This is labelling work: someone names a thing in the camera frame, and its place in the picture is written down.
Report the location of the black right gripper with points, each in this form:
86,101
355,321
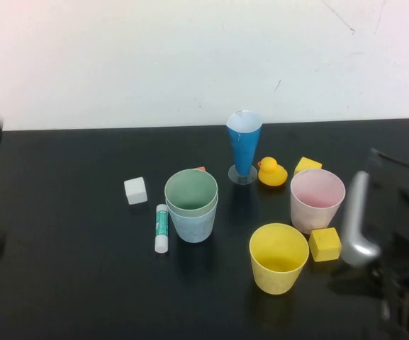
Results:
393,212

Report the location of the pale pink plastic cup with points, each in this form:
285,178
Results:
310,217

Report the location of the yellow plastic cup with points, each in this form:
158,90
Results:
276,280

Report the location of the pale green plastic cup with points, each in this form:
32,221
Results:
190,191

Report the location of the green and white glue stick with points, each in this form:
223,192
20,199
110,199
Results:
161,226

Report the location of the yellow wooden cube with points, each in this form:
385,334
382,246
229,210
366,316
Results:
307,165
325,246

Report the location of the yellow rubber duck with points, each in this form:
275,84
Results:
271,175

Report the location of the pale blue plastic cup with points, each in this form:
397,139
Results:
193,228

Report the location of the blue cone in clear glass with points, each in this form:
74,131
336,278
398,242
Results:
243,148

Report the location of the orange cube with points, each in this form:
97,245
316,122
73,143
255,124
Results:
200,169

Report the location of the white cube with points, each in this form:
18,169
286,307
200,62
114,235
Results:
135,191

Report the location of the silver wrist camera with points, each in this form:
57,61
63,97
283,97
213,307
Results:
354,226

